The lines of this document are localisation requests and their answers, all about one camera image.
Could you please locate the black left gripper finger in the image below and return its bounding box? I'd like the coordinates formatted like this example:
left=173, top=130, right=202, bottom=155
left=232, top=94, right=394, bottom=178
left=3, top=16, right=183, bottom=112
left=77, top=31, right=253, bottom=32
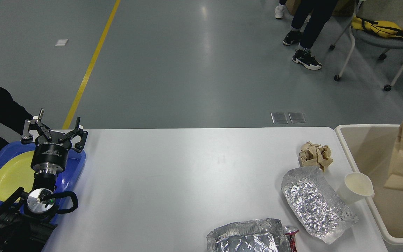
left=60, top=117, right=88, bottom=153
left=21, top=108, right=53, bottom=145

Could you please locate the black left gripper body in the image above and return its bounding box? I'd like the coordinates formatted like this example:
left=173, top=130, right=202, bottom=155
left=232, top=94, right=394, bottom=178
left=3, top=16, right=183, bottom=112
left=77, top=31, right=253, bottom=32
left=31, top=140, right=69, bottom=174

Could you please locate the yellow plate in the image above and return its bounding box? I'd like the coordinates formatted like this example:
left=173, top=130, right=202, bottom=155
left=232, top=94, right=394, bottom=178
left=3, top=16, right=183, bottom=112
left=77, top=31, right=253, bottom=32
left=0, top=150, right=35, bottom=201

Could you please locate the blue plastic tray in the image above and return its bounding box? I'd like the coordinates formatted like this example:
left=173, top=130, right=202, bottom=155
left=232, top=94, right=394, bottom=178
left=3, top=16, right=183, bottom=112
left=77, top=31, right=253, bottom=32
left=0, top=141, right=85, bottom=205

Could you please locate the brown paper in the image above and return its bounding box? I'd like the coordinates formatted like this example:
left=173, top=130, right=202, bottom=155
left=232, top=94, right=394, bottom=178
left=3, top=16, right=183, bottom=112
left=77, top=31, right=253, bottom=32
left=299, top=141, right=334, bottom=171

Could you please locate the small aluminium foil piece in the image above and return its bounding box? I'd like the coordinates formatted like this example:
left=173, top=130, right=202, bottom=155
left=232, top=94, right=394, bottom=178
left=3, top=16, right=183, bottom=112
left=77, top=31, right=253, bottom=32
left=281, top=166, right=359, bottom=245

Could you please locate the white paper cup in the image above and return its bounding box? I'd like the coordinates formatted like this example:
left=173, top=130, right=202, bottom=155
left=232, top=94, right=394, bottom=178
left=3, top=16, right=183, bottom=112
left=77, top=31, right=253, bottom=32
left=336, top=172, right=375, bottom=204

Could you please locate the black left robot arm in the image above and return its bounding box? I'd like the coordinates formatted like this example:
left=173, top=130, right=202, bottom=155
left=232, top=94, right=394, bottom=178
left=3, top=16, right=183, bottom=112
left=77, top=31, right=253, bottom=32
left=0, top=110, right=88, bottom=252

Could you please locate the left floor outlet plate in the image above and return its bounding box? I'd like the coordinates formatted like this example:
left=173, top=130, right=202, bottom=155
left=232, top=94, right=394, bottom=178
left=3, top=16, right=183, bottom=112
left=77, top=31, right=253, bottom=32
left=270, top=112, right=288, bottom=124

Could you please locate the floor outlet plate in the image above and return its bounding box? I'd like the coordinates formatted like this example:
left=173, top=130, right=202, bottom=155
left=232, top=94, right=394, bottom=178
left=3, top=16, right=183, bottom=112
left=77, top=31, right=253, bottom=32
left=270, top=112, right=288, bottom=124
left=288, top=112, right=306, bottom=124

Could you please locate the large crumpled aluminium foil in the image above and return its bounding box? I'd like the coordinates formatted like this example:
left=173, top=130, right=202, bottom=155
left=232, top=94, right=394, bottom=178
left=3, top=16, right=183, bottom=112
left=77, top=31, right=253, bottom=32
left=206, top=218, right=291, bottom=252

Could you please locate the right floor outlet plate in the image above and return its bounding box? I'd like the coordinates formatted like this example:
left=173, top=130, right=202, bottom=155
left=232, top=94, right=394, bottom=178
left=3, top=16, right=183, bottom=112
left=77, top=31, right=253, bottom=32
left=288, top=112, right=306, bottom=124

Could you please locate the person in black shorts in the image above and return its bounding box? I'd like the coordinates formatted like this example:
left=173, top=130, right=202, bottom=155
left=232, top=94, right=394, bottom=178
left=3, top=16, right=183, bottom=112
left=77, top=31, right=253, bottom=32
left=274, top=0, right=287, bottom=20

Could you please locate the person in dark jeans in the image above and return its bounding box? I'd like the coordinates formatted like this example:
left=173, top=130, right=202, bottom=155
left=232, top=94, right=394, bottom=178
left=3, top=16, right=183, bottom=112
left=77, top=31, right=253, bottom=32
left=283, top=0, right=338, bottom=70

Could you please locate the beige plastic bin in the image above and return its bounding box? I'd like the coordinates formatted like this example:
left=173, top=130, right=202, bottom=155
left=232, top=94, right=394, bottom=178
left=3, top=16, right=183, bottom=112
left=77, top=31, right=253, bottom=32
left=335, top=124, right=403, bottom=246

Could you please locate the yellow bag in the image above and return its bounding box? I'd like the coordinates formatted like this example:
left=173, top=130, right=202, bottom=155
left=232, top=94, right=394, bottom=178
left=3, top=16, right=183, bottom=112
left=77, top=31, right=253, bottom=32
left=351, top=16, right=403, bottom=41

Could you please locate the grey office chair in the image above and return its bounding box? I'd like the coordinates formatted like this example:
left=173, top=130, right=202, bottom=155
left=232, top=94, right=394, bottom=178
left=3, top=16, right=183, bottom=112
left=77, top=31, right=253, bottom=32
left=334, top=0, right=403, bottom=92

